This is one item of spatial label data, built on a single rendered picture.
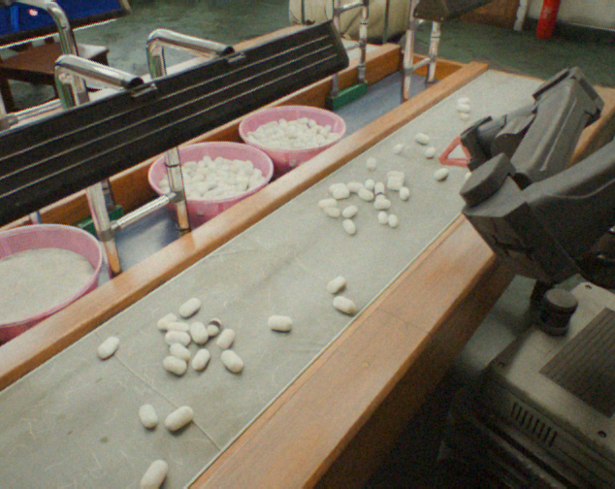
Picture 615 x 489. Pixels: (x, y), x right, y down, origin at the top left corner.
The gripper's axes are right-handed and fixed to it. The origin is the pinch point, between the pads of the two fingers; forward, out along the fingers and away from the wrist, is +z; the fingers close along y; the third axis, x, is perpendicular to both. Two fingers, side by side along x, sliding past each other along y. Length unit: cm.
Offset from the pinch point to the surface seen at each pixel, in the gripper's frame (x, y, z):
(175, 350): 1, 56, 16
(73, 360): -5, 65, 26
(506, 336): 73, -57, 49
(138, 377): 1, 61, 18
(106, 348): -4, 61, 22
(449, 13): -23.4, -24.9, -0.5
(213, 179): -18.5, 16.1, 43.6
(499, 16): -31, -432, 170
